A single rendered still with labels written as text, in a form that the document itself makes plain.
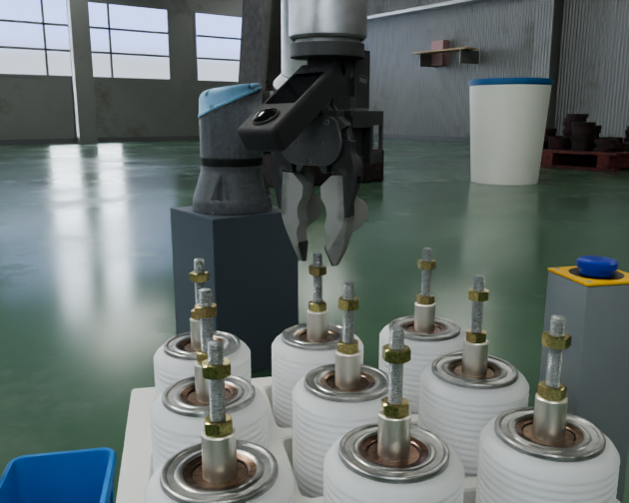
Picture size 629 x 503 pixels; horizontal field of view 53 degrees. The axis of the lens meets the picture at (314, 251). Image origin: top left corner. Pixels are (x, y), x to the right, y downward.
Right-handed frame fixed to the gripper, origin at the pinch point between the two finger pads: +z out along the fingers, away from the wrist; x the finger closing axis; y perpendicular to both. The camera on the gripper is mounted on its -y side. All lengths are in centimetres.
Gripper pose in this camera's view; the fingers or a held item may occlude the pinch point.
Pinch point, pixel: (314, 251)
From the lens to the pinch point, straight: 63.7
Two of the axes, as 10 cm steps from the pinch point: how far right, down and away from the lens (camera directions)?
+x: -8.2, -1.2, 5.7
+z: 0.0, 9.8, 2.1
